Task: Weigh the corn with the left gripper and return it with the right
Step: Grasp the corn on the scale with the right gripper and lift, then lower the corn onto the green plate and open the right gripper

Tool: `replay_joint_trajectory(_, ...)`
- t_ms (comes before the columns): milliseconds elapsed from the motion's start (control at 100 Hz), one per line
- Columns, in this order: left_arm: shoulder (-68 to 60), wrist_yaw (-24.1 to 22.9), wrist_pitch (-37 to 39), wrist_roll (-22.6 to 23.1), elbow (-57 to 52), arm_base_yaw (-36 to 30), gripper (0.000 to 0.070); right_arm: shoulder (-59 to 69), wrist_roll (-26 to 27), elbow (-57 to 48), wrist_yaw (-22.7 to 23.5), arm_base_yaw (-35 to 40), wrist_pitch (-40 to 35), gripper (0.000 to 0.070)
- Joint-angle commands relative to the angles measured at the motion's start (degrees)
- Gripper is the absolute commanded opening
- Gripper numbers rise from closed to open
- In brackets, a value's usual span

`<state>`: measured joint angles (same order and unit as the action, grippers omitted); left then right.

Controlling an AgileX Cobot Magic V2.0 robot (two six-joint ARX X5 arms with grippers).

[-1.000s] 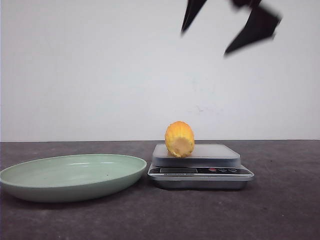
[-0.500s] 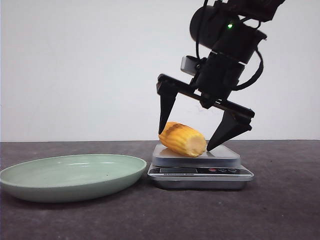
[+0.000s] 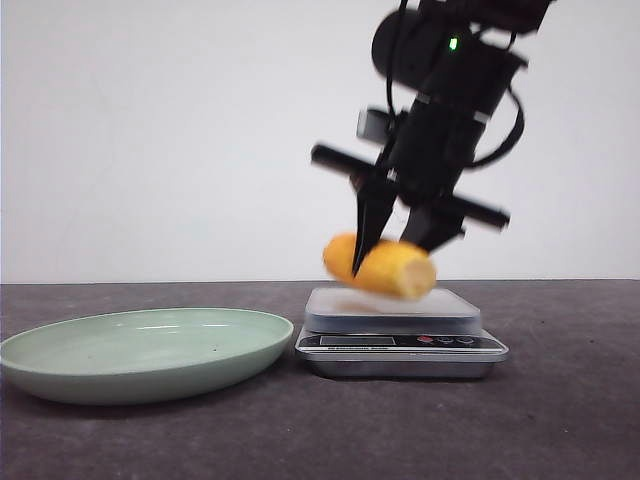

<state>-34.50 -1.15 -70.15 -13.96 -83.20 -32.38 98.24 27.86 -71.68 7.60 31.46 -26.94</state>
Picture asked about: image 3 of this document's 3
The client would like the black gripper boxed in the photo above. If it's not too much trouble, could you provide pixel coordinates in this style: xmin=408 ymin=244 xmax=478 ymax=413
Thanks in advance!
xmin=311 ymin=101 xmax=510 ymax=276

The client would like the yellow corn cob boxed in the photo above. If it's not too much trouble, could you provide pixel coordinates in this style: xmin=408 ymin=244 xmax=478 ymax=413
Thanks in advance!
xmin=322 ymin=233 xmax=437 ymax=300

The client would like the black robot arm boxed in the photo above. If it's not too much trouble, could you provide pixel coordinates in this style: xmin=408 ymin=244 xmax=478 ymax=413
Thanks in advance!
xmin=311 ymin=1 xmax=548 ymax=274

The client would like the silver digital kitchen scale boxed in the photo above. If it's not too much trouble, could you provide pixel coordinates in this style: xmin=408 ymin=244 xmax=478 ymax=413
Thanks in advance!
xmin=295 ymin=287 xmax=509 ymax=379

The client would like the light green plate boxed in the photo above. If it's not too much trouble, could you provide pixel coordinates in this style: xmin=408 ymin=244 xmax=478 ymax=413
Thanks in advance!
xmin=1 ymin=308 xmax=294 ymax=406

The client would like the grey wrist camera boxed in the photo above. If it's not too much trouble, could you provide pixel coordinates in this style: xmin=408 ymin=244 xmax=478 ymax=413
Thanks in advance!
xmin=356 ymin=107 xmax=394 ymax=145

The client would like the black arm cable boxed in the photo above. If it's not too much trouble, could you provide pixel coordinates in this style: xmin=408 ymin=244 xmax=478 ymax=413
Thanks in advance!
xmin=467 ymin=19 xmax=526 ymax=169

